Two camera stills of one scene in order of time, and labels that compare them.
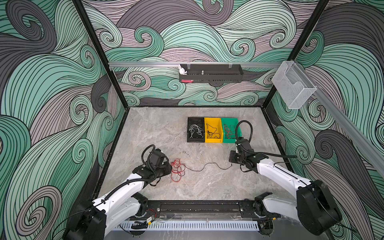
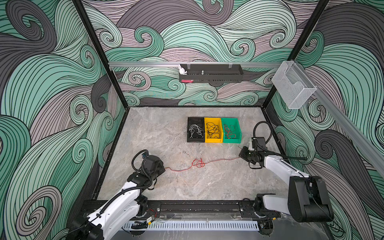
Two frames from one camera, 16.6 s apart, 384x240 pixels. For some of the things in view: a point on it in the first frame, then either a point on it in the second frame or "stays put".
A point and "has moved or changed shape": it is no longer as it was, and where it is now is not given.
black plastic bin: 195,131 stays put
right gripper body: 236,158 → 247,155
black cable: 212,135 has moved or changed shape
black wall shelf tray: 213,73 stays put
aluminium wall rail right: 369,143 stays put
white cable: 193,126 stays put
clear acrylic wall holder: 293,85 stays put
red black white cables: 178,170 → 199,163
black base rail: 204,209 stays put
